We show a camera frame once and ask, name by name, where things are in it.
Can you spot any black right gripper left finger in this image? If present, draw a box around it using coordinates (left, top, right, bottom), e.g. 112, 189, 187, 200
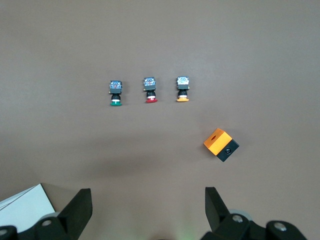
57, 188, 94, 240

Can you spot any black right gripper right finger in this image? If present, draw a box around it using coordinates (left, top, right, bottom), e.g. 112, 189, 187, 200
204, 186, 231, 232

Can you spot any green push button switch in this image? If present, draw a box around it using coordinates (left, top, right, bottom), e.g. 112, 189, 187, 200
109, 79, 123, 107

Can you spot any orange and black button box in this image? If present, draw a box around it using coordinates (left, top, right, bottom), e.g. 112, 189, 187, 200
203, 127, 240, 163

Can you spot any black right wrist camera bracket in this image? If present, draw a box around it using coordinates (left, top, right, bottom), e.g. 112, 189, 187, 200
0, 213, 309, 240

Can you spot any yellow push button switch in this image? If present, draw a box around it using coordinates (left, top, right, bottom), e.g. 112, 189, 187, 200
175, 76, 190, 103

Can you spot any red push button switch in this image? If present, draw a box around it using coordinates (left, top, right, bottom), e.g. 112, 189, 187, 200
143, 76, 159, 104

